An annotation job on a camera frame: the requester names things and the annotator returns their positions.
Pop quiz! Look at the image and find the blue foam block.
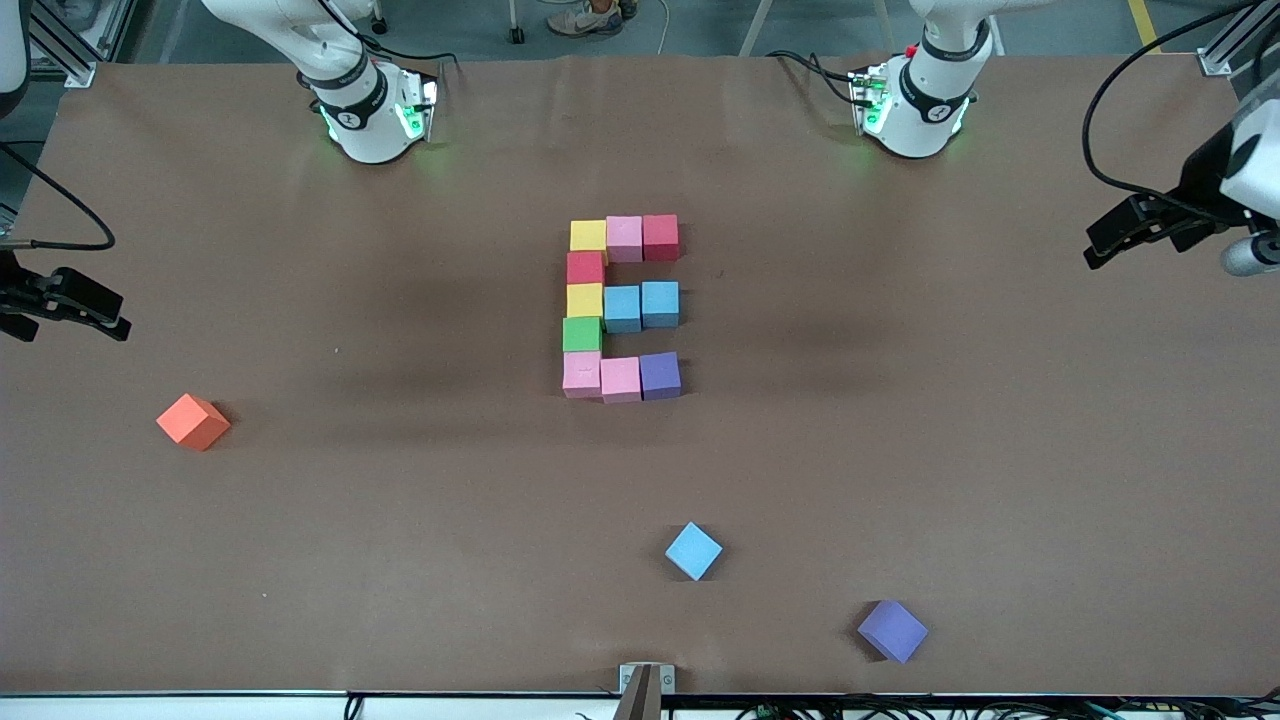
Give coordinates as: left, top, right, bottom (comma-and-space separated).
603, 286, 644, 334
640, 281, 681, 330
665, 521, 724, 582

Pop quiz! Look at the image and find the purple foam block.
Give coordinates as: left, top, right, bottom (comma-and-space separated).
639, 351, 682, 402
857, 599, 929, 664

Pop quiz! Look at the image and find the pink foam block with slit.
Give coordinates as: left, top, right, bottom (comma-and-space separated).
562, 350, 604, 400

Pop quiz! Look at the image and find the orange foam block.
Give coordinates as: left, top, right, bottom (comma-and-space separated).
155, 392, 232, 452

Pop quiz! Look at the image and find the grey metal stand leg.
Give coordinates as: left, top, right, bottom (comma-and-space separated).
735, 0, 776, 57

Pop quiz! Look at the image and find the brown table mat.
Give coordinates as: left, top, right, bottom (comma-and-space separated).
0, 52, 1280, 698

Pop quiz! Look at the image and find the grey sneaker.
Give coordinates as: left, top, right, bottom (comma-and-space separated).
548, 0, 639, 38

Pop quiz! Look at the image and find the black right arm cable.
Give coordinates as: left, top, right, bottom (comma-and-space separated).
0, 142, 117, 253

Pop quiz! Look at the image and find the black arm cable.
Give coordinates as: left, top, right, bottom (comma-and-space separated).
1082, 0, 1261, 226
0, 142, 117, 253

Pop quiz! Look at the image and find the aluminium frame profile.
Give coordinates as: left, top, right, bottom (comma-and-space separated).
25, 0, 98, 89
1197, 0, 1280, 77

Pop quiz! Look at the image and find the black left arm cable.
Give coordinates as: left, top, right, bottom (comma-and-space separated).
1082, 0, 1261, 226

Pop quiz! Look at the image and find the metal bracket at table edge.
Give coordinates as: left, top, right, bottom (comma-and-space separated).
618, 662, 677, 720

